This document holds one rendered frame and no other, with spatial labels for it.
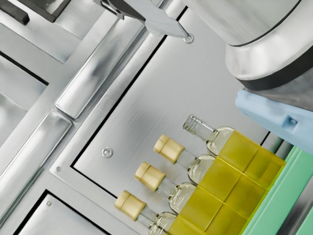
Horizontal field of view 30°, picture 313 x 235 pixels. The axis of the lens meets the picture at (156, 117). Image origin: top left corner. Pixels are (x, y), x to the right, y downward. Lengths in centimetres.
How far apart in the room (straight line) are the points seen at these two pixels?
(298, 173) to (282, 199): 5
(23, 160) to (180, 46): 38
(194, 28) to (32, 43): 34
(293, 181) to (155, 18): 31
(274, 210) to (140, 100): 41
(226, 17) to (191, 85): 75
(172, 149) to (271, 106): 55
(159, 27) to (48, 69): 52
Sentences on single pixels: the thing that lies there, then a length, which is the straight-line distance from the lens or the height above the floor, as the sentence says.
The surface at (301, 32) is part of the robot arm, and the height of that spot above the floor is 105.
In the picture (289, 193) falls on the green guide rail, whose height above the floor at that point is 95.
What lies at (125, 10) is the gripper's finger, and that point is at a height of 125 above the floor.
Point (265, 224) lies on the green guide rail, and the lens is 85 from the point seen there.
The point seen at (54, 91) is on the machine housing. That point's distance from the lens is 119.
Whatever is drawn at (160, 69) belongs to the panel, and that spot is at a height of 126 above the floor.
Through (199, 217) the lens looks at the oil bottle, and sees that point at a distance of 95.
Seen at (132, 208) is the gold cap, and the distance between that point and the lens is 96.
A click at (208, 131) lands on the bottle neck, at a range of 98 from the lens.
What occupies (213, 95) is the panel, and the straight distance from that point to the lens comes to 115.
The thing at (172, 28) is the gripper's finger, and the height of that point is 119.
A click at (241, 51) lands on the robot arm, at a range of 44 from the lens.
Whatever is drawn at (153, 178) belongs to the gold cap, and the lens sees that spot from 96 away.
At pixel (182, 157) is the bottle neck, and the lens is 98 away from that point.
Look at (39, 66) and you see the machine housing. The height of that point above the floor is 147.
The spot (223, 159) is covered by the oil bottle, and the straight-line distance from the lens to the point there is 97.
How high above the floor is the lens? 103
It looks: 9 degrees up
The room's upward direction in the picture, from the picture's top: 57 degrees counter-clockwise
